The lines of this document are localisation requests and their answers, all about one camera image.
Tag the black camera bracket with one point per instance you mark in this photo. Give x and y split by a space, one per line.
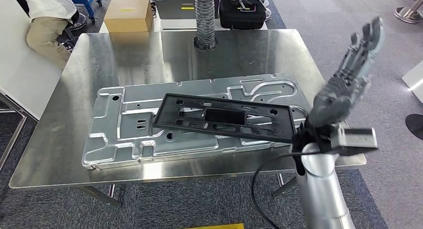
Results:
305 138

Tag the stainless steel workbench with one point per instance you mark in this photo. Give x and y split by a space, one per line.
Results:
66 121

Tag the silver stanchion base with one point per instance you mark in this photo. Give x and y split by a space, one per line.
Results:
408 14

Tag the blue metal cart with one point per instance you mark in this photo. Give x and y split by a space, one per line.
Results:
87 1

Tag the stamped metal plate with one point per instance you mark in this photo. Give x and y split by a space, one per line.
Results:
109 121

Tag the white box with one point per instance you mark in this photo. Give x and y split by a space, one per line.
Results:
414 82

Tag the black carrying case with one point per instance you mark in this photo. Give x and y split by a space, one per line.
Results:
243 19

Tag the black round floor base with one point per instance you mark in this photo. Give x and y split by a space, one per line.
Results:
415 126

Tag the grey equipment case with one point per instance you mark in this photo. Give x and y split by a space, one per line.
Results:
171 4

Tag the cardboard box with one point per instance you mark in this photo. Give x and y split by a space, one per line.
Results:
129 17

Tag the person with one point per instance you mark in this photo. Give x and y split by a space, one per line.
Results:
46 35

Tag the black plastic frame part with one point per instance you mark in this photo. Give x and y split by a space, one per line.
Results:
224 116

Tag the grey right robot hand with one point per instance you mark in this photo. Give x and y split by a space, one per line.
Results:
333 102

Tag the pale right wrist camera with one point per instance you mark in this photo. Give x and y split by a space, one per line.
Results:
353 141

